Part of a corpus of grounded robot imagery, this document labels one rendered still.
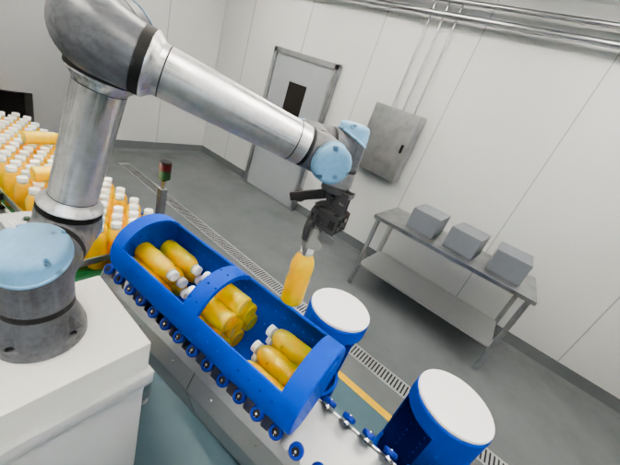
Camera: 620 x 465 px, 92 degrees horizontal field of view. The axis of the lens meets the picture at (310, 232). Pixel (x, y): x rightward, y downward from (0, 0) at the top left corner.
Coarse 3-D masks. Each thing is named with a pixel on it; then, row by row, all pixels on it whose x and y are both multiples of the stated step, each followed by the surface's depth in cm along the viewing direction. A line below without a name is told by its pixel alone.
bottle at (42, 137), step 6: (24, 132) 159; (30, 132) 162; (36, 132) 164; (42, 132) 166; (48, 132) 168; (24, 138) 161; (30, 138) 161; (36, 138) 163; (42, 138) 165; (48, 138) 167; (54, 138) 170; (42, 144) 168; (48, 144) 170; (54, 144) 172
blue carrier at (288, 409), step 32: (128, 224) 110; (160, 224) 121; (128, 256) 105; (160, 288) 98; (256, 288) 111; (192, 320) 91; (288, 320) 108; (224, 352) 86; (320, 352) 82; (256, 384) 81; (288, 384) 78; (320, 384) 82; (288, 416) 77
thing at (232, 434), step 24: (168, 360) 106; (168, 384) 122; (192, 384) 101; (192, 408) 113; (216, 408) 96; (216, 432) 105; (240, 432) 92; (312, 432) 94; (336, 432) 96; (240, 456) 98; (264, 456) 88; (312, 456) 88; (336, 456) 90; (360, 456) 92
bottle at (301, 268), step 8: (296, 256) 85; (304, 256) 85; (312, 256) 86; (296, 264) 85; (304, 264) 84; (312, 264) 86; (288, 272) 88; (296, 272) 85; (304, 272) 85; (312, 272) 88; (288, 280) 88; (296, 280) 86; (304, 280) 87; (288, 288) 88; (296, 288) 87; (304, 288) 89; (280, 296) 92; (288, 296) 89; (296, 296) 89; (288, 304) 90; (296, 304) 90
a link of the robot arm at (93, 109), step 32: (128, 0) 46; (64, 64) 48; (96, 96) 51; (128, 96) 54; (64, 128) 53; (96, 128) 54; (64, 160) 55; (96, 160) 57; (64, 192) 58; (96, 192) 62; (64, 224) 60; (96, 224) 65
